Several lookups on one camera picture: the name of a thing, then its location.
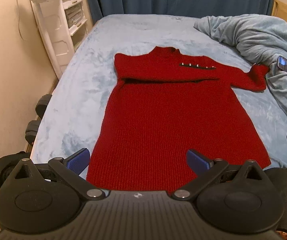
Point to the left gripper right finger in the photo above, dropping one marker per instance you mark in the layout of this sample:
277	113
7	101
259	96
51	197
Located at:
209	172

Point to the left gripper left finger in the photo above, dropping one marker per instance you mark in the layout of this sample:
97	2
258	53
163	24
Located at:
58	179

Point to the red knit sweater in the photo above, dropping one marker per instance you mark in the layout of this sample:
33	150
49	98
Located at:
164	104

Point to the lower black dumbbell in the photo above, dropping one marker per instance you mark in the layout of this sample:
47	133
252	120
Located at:
31	131

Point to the black dumbbell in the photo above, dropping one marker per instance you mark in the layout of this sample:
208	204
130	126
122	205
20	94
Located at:
31	131
42	105

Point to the upper black dumbbell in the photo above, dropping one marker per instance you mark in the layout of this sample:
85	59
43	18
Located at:
42	105

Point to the light blue fleece bed cover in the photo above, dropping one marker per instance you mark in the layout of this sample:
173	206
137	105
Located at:
74	115

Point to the grey-blue crumpled blanket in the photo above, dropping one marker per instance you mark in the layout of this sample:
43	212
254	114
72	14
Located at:
259	39

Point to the white shelf unit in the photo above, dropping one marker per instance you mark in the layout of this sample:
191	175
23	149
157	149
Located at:
79	21

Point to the white standing fan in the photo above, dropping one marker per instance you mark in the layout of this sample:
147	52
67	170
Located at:
54	31

